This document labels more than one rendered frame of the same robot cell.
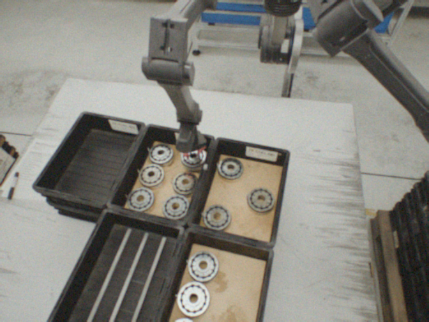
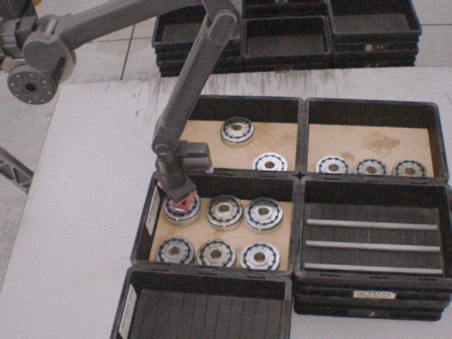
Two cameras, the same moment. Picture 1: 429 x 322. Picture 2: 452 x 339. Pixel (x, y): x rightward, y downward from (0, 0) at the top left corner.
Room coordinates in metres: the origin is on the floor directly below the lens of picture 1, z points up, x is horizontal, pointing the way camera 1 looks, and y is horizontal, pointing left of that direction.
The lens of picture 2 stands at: (0.67, 1.00, 2.09)
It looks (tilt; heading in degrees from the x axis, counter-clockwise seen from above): 50 degrees down; 267
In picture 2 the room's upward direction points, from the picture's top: 9 degrees counter-clockwise
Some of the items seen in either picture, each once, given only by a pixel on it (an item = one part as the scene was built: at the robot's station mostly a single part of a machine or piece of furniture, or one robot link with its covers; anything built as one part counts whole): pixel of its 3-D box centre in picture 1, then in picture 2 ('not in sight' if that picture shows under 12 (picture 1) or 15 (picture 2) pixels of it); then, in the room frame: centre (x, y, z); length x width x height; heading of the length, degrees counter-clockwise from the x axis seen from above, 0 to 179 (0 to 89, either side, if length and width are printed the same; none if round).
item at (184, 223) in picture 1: (165, 170); (217, 221); (0.67, 0.20, 0.92); 0.40 x 0.30 x 0.02; 163
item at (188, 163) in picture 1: (193, 156); (181, 203); (0.75, 0.09, 0.88); 0.10 x 0.10 x 0.01
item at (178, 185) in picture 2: (190, 137); (174, 176); (0.75, 0.09, 1.00); 0.10 x 0.07 x 0.07; 116
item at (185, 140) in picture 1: (187, 130); (183, 149); (0.71, 0.09, 1.09); 0.11 x 0.09 x 0.12; 169
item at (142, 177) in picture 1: (151, 175); (216, 255); (0.69, 0.26, 0.86); 0.10 x 0.10 x 0.01
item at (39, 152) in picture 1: (37, 167); not in sight; (0.86, 0.83, 0.70); 0.33 x 0.23 x 0.01; 169
